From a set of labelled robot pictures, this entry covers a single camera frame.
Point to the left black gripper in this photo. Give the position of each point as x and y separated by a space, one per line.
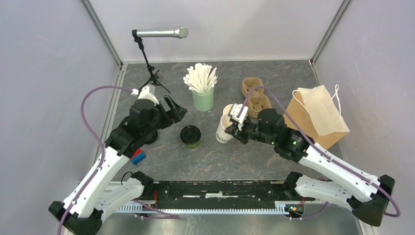
173 115

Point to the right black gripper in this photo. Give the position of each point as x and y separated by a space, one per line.
233 130

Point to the stack of white paper cups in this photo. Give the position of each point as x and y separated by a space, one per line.
224 123

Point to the black plastic cup lid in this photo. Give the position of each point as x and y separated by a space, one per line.
190 135

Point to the green paper coffee cup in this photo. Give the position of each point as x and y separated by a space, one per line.
193 146

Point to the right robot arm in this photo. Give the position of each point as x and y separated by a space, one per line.
365 195

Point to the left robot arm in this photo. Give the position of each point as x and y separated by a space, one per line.
86 208

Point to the green straw holder cup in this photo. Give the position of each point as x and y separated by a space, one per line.
203 101

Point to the brown cardboard cup carrier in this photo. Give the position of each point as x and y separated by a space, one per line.
258 101

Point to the black tripod mic stand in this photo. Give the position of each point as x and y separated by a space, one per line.
153 79

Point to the stacked spare black lids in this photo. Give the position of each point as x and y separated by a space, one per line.
151 137

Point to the white paper straws bundle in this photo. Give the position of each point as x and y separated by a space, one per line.
201 78

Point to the red and blue block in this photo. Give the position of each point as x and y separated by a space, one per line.
137 157

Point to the silver microphone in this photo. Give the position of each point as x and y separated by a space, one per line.
178 32

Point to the brown paper bag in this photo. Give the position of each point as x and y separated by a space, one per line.
318 114

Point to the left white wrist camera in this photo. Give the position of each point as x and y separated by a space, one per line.
146 92

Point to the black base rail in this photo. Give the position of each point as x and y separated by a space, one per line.
240 194

